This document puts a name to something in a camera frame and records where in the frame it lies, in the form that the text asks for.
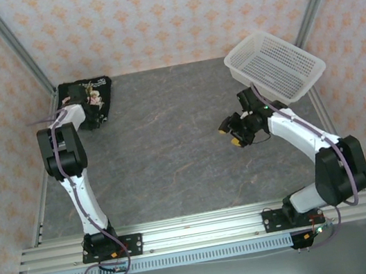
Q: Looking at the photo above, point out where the grey slotted cable duct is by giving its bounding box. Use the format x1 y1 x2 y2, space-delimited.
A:
47 232 295 274

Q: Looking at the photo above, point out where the black t-shirt with floral print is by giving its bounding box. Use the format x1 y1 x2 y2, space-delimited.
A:
53 74 121 136

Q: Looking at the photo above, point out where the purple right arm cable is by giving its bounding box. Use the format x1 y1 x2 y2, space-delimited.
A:
250 68 366 256

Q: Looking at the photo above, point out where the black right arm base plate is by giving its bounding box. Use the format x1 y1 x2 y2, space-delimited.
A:
261 201 327 235

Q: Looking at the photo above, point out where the small controller circuit board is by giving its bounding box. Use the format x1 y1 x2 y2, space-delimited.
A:
303 222 336 240
98 261 129 274

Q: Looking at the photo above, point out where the aluminium table side rail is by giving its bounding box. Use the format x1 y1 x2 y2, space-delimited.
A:
7 89 82 248
306 83 366 199

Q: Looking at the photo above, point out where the white perforated plastic basket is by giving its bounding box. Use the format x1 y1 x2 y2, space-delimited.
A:
219 21 332 115

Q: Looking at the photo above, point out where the aluminium cross rail beam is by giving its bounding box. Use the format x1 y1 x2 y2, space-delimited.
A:
14 185 366 274

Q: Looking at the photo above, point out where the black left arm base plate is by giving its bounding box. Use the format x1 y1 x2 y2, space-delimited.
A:
80 232 146 265

